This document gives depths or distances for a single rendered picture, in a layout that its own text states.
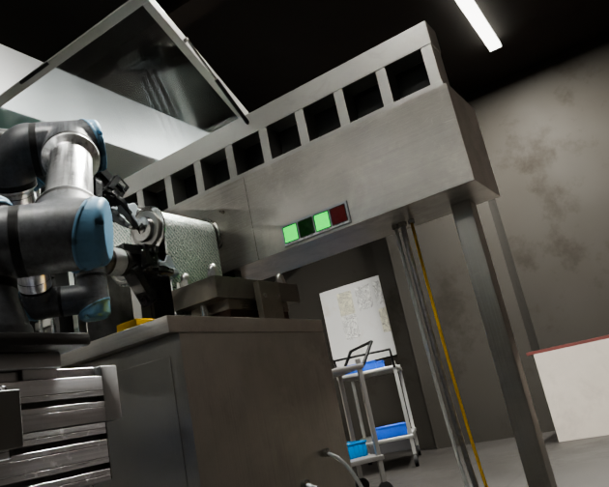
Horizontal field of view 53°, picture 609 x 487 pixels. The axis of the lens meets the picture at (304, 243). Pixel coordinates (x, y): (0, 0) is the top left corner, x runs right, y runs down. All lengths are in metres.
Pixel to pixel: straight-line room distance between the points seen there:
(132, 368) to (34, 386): 0.54
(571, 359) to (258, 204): 4.07
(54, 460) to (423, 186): 1.19
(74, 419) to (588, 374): 5.00
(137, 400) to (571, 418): 4.64
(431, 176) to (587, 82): 5.89
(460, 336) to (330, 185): 5.14
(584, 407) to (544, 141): 3.09
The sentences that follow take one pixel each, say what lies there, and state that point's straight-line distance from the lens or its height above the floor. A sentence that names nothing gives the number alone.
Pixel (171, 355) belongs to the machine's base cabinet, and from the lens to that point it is 1.43.
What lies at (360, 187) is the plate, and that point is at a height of 1.24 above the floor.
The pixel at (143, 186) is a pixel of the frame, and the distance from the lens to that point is 2.46.
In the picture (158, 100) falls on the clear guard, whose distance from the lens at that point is 2.29.
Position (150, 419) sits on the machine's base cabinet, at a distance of 1.49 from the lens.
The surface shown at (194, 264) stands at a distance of 1.92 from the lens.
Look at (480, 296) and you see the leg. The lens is 1.85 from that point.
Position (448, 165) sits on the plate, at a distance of 1.76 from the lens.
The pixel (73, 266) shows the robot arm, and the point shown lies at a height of 0.92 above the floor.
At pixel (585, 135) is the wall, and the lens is 7.40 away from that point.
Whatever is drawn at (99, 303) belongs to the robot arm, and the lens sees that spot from 1.59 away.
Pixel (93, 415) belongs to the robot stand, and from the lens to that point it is 1.06.
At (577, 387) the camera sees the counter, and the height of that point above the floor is 0.40.
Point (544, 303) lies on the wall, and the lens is 7.16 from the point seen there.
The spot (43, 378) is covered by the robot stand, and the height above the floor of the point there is 0.76.
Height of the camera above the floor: 0.63
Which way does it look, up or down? 15 degrees up
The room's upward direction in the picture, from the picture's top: 12 degrees counter-clockwise
